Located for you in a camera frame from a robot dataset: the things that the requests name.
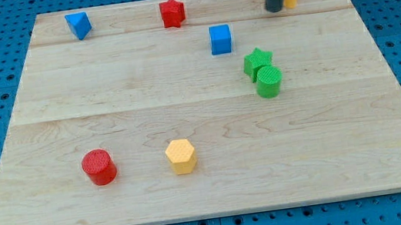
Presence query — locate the yellow hexagon block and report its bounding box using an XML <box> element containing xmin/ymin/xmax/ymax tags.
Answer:
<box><xmin>165</xmin><ymin>139</ymin><xmax>197</xmax><ymax>175</ymax></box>

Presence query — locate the wooden board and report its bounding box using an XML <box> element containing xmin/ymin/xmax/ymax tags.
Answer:
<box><xmin>0</xmin><ymin>0</ymin><xmax>401</xmax><ymax>225</ymax></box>

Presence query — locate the green cylinder block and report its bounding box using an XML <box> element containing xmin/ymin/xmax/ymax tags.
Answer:
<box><xmin>256</xmin><ymin>65</ymin><xmax>282</xmax><ymax>99</ymax></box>

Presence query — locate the green star block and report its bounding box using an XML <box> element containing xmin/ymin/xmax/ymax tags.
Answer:
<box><xmin>243</xmin><ymin>48</ymin><xmax>273</xmax><ymax>83</ymax></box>

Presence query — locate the blue cube block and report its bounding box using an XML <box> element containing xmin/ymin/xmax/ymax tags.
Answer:
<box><xmin>209</xmin><ymin>25</ymin><xmax>232</xmax><ymax>55</ymax></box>

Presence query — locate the red star block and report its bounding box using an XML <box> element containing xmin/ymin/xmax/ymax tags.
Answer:
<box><xmin>159</xmin><ymin>0</ymin><xmax>185</xmax><ymax>29</ymax></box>

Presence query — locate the red cylinder block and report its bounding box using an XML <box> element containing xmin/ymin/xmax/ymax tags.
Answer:
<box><xmin>81</xmin><ymin>149</ymin><xmax>118</xmax><ymax>186</ymax></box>

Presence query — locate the blue triangular block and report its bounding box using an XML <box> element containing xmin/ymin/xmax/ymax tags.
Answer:
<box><xmin>65</xmin><ymin>12</ymin><xmax>92</xmax><ymax>41</ymax></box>

